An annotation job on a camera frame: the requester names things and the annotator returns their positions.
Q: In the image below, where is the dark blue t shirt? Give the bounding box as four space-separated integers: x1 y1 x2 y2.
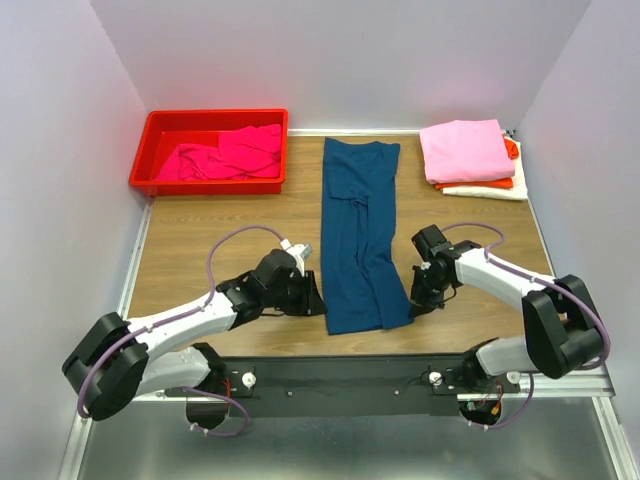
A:
320 138 413 335

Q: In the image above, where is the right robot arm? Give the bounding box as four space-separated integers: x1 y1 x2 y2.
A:
410 225 611 389

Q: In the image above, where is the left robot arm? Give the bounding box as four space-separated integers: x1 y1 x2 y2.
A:
62 242 326 421

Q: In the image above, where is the folded orange t shirt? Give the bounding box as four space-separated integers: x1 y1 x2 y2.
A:
435 135 520 190

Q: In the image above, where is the folded cream t shirt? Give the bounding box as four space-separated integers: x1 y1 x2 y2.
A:
440 141 528 201

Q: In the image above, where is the folded pink t shirt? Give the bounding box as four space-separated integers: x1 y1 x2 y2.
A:
419 119 515 184

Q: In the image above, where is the magenta t shirt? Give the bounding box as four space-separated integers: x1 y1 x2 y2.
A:
156 124 282 182

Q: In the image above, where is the red plastic bin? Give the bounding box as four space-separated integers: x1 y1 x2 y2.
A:
129 109 288 196

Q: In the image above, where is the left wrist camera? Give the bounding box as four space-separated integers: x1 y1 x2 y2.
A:
280 239 312 276

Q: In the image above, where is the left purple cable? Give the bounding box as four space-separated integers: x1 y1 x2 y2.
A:
77 224 301 437

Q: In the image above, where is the purple cable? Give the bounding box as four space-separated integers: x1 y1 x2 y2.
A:
77 224 301 437
439 222 612 432

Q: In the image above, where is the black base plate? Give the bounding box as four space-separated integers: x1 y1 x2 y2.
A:
186 354 520 427

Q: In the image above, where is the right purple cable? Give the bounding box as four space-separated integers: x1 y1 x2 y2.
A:
439 222 612 432

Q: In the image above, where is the aluminium rail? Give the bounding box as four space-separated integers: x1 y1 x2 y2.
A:
79 355 615 402

